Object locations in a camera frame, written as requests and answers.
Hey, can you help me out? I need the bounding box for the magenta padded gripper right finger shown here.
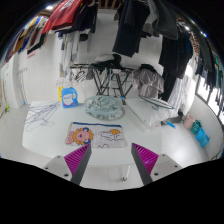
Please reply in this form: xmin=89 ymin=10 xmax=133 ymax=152
xmin=131 ymin=143 xmax=159 ymax=185

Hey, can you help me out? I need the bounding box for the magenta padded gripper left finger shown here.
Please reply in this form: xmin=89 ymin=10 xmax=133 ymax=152
xmin=64 ymin=144 xmax=92 ymax=185

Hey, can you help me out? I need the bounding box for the cartoon print towel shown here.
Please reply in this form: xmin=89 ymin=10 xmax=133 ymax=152
xmin=65 ymin=122 xmax=125 ymax=148

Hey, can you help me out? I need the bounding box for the white folded cloth bag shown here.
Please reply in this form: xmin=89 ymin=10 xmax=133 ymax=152
xmin=126 ymin=97 xmax=177 ymax=127

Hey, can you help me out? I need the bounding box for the white table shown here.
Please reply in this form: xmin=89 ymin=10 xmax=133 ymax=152
xmin=22 ymin=101 xmax=161 ymax=166

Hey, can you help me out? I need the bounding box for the round clip drying hanger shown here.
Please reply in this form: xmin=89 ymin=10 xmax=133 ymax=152
xmin=84 ymin=95 xmax=124 ymax=120

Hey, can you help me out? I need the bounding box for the blue detergent bottle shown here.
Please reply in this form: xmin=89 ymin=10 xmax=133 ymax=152
xmin=62 ymin=87 xmax=78 ymax=108

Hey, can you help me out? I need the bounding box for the yellow bottle behind detergent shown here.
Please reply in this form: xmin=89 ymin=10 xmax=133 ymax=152
xmin=58 ymin=86 xmax=64 ymax=102

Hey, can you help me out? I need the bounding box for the grey garment on rack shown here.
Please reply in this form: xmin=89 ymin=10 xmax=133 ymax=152
xmin=132 ymin=65 xmax=164 ymax=98

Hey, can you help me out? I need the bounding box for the black folding drying rack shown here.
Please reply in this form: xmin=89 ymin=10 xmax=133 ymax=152
xmin=71 ymin=63 xmax=132 ymax=101

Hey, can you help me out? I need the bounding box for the black hanging garment right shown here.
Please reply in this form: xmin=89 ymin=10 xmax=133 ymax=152
xmin=159 ymin=25 xmax=193 ymax=101

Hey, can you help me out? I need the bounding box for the dark hanging jacket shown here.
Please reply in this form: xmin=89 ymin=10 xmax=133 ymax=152
xmin=113 ymin=0 xmax=150 ymax=57

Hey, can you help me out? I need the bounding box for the red hanging shirt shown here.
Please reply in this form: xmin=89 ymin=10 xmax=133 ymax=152
xmin=42 ymin=0 xmax=83 ymax=34

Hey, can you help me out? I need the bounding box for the pile of wire hangers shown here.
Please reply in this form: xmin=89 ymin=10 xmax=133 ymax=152
xmin=24 ymin=102 xmax=60 ymax=132

